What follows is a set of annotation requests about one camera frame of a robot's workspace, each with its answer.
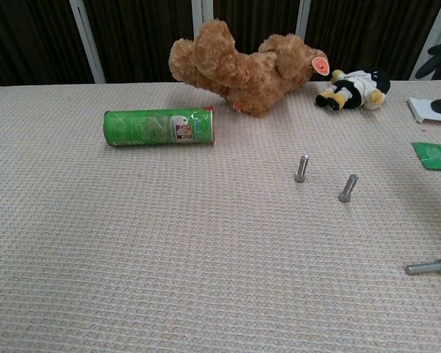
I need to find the silver hex bolt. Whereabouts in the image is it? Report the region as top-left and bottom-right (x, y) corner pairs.
(293, 154), (310, 184)
(337, 174), (359, 204)
(404, 258), (441, 277)

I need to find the white flat board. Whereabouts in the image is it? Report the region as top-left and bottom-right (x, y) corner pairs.
(406, 97), (441, 124)

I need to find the black white penguin plush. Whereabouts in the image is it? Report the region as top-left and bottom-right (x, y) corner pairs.
(315, 68), (392, 111)

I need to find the green foil packet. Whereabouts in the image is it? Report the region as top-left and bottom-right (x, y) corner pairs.
(411, 141), (441, 171)

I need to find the brown teddy bear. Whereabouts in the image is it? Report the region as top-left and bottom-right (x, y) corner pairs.
(168, 18), (331, 118)

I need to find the green chips can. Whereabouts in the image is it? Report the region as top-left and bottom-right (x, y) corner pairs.
(102, 105), (216, 149)

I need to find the beige woven tablecloth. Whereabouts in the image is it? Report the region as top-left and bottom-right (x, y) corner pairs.
(0, 79), (441, 353)

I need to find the white frame post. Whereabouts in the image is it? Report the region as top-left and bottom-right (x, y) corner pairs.
(411, 0), (441, 81)
(295, 0), (312, 42)
(190, 0), (215, 29)
(68, 0), (107, 84)

